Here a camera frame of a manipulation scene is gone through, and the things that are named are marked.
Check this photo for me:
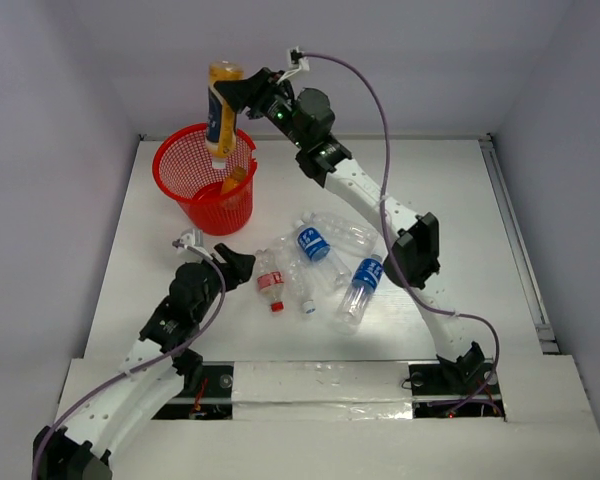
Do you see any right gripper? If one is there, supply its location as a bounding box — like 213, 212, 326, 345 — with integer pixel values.
213, 67, 308, 150

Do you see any red label clear bottle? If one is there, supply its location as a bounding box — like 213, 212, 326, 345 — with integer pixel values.
253, 249, 285, 313

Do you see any tall orange drink bottle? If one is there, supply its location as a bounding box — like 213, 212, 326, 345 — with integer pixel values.
205, 61, 243, 170

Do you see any small orange juice bottle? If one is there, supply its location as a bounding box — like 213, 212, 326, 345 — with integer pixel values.
220, 166, 248, 195

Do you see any clear unlabelled bottle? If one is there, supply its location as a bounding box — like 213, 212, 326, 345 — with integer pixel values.
301, 212, 378, 257

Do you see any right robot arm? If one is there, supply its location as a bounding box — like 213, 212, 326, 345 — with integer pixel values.
213, 68, 485, 397

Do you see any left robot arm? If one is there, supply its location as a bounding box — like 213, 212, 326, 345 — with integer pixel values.
31, 240, 256, 479

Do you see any red plastic mesh basket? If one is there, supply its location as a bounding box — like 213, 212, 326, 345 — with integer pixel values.
152, 123, 257, 236

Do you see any clear bottle white cap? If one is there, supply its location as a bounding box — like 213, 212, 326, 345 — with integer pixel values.
271, 236, 316, 316

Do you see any blue label bottle middle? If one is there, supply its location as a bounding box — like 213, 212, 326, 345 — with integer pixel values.
293, 220, 352, 292

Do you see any blue label bottle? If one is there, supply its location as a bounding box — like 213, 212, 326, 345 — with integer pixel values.
293, 220, 352, 292
335, 253, 384, 334

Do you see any blue label bottle right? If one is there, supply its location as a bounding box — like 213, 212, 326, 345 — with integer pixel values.
335, 253, 384, 334

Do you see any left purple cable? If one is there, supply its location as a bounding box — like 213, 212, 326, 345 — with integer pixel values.
29, 242, 227, 480

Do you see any purple cable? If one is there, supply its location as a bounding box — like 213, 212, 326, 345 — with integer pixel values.
29, 242, 227, 480
304, 52, 500, 419

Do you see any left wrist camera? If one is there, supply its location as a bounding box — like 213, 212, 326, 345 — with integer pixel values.
172, 228, 211, 263

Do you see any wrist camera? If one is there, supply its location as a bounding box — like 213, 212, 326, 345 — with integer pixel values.
279, 47, 310, 82
172, 228, 211, 263

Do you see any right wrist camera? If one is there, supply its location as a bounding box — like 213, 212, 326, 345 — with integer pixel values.
279, 47, 310, 82

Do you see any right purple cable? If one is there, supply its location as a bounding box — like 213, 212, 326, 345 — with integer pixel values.
304, 52, 500, 419

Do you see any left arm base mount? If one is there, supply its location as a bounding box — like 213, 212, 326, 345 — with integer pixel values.
153, 362, 234, 421

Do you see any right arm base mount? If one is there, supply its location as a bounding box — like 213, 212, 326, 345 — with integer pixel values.
400, 362, 505, 419

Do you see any aluminium rail right edge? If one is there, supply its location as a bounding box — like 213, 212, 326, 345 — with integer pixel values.
479, 135, 561, 355

